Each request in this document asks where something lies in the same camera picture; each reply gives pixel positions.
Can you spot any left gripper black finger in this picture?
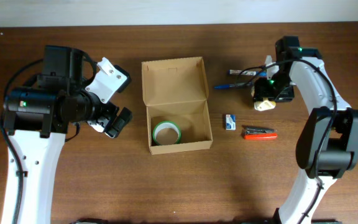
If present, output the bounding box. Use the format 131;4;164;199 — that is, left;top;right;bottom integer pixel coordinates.
104;107;133;138
114;65;132;93

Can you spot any yellow sticky note pad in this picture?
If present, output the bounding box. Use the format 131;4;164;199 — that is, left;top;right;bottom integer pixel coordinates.
251;85;277;111

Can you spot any green tape roll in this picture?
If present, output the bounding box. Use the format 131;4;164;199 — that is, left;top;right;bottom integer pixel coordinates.
152;121;181;146

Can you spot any brown cardboard box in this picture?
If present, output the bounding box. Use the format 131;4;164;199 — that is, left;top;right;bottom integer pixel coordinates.
142;57;213;155

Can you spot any red grey stapler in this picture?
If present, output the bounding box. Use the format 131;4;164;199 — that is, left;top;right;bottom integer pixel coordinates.
242;126;278;140

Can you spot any blue white staples box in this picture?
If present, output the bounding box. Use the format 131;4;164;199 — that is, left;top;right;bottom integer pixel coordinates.
225;114;236;131

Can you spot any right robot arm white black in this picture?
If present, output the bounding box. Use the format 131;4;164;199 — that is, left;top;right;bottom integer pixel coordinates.
252;36;358;223

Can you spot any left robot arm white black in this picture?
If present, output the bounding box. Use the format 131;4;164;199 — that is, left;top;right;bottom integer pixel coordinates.
0;45;132;223

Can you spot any blue white marker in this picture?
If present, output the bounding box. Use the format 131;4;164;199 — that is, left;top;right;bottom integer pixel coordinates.
227;70;258;76

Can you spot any blue ballpoint pen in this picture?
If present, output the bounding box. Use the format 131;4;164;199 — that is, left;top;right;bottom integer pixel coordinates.
214;83;252;90

